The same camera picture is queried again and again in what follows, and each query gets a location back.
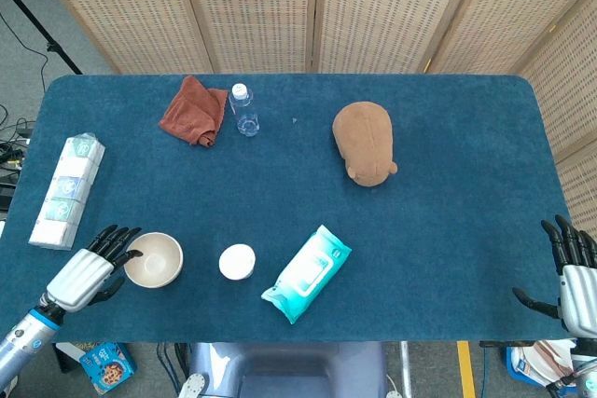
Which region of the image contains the silver metal pole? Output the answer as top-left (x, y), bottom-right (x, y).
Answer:
top-left (399, 341), bottom-right (414, 398)

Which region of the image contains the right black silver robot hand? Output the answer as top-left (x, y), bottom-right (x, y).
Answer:
top-left (511, 214), bottom-right (597, 338)

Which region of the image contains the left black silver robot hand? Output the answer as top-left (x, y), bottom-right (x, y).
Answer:
top-left (40, 224), bottom-right (144, 314)

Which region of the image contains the black tripod stand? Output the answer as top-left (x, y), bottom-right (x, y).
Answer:
top-left (0, 0), bottom-right (84, 75)

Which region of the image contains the brown plush toy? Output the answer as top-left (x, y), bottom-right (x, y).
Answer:
top-left (331, 102), bottom-right (399, 188)

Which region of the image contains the teal wet wipes pack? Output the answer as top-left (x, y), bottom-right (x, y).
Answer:
top-left (260, 224), bottom-right (353, 325)

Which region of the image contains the white robot base foot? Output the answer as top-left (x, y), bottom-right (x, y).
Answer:
top-left (178, 372), bottom-right (210, 398)

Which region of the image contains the rust brown towel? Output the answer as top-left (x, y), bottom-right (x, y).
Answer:
top-left (159, 75), bottom-right (229, 149)

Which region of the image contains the black cable bundle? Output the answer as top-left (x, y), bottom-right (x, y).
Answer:
top-left (0, 103), bottom-right (36, 180)

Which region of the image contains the clear plastic water bottle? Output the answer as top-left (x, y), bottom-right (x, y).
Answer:
top-left (228, 82), bottom-right (261, 137)

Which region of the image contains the wrapped tissue packs bundle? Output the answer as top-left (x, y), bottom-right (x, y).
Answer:
top-left (28, 132), bottom-right (106, 251)

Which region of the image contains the stack of papers and packs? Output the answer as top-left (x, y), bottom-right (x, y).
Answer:
top-left (506, 339), bottom-right (579, 390)

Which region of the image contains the white round lidded cup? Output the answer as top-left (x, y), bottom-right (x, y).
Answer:
top-left (218, 242), bottom-right (257, 281)

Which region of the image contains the blue cookie box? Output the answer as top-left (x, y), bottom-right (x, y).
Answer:
top-left (78, 341), bottom-right (137, 395)

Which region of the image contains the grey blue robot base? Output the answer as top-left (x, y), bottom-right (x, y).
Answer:
top-left (188, 341), bottom-right (389, 398)

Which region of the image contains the blue table carpet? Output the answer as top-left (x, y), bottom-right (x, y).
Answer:
top-left (0, 73), bottom-right (571, 344)

